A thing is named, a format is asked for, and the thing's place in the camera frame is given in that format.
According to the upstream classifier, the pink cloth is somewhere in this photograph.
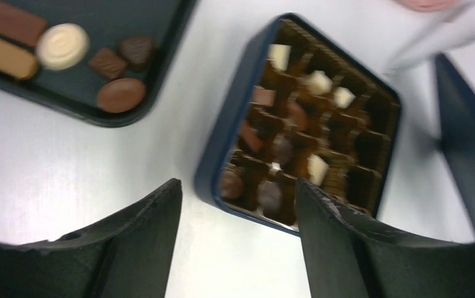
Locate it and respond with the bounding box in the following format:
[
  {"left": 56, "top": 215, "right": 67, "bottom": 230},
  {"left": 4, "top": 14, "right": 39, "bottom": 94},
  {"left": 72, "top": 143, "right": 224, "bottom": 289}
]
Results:
[{"left": 396, "top": 0, "right": 461, "bottom": 12}]

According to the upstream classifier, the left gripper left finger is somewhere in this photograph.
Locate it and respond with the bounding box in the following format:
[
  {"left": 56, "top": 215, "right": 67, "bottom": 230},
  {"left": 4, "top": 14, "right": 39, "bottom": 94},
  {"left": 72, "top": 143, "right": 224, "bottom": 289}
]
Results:
[{"left": 0, "top": 178, "right": 183, "bottom": 297}]

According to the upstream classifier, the white round chocolate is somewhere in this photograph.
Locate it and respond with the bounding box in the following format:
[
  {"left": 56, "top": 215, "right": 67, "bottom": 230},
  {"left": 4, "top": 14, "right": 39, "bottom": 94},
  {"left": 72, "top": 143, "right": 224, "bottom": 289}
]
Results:
[{"left": 35, "top": 23, "right": 90, "bottom": 71}]

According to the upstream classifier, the milk chocolate bar piece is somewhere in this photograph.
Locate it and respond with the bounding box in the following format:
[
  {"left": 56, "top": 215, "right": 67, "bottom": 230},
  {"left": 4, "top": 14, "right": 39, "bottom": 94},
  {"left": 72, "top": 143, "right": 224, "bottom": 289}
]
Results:
[{"left": 0, "top": 1, "right": 47, "bottom": 47}]

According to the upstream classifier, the brown oval chocolate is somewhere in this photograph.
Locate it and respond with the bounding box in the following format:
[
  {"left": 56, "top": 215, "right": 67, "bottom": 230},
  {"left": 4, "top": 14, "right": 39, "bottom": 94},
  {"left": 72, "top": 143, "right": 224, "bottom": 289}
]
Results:
[{"left": 97, "top": 78, "right": 147, "bottom": 113}]

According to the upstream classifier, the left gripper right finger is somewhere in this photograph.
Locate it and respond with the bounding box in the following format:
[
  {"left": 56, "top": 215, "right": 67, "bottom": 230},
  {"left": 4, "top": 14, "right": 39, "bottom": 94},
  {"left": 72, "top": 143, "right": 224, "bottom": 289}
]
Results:
[{"left": 296, "top": 179, "right": 475, "bottom": 297}]

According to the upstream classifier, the small dark square chocolate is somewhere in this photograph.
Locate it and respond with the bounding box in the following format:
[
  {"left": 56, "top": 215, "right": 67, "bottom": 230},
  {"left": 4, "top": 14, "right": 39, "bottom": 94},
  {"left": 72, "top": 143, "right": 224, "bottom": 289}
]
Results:
[{"left": 88, "top": 47, "right": 128, "bottom": 81}]

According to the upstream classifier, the blue chocolate box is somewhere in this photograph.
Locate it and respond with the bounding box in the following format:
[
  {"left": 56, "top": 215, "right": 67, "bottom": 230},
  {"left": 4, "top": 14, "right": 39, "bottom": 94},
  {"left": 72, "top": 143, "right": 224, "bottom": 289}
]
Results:
[{"left": 194, "top": 13, "right": 401, "bottom": 235}]

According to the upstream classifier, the blue box lid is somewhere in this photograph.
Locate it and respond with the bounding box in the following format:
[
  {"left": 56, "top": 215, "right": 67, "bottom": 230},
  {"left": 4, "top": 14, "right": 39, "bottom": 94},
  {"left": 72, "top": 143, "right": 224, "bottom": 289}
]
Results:
[{"left": 435, "top": 53, "right": 475, "bottom": 231}]

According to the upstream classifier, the caramel rectangular chocolate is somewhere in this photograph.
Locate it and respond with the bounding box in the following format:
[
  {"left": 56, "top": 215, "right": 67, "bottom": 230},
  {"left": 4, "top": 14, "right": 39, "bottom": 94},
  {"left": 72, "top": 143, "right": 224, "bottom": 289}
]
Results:
[{"left": 0, "top": 39, "right": 38, "bottom": 80}]

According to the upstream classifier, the dark textured chocolate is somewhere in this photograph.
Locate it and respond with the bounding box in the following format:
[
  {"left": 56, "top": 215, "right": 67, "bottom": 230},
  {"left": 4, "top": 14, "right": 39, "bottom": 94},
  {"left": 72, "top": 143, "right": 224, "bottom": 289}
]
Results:
[{"left": 117, "top": 35, "right": 155, "bottom": 72}]

